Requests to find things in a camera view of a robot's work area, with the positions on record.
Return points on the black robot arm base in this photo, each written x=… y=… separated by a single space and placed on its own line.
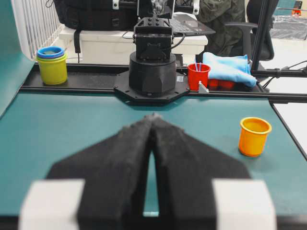
x=152 y=76

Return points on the yellow-green plastic cup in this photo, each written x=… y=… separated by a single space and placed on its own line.
x=53 y=71

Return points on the black laptop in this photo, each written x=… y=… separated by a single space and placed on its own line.
x=160 y=13

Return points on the white storage box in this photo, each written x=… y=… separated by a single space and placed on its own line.
x=115 y=47

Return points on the red cup under cloth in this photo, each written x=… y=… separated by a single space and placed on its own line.
x=215 y=84

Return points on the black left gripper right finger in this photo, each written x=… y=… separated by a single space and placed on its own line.
x=202 y=188

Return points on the blue plastic cup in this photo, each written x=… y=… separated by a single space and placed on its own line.
x=50 y=52

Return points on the black backpack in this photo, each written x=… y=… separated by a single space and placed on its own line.
x=98 y=15

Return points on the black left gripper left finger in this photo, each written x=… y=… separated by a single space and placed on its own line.
x=97 y=188

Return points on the red plastic cup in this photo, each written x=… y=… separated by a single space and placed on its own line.
x=198 y=72

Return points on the black office chair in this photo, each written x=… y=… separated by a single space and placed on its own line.
x=245 y=45

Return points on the orange plastic cup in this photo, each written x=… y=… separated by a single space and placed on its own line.
x=253 y=136

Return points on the light blue cloth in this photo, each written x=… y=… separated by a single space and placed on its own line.
x=234 y=69

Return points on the white slatted rack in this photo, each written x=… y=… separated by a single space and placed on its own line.
x=37 y=24

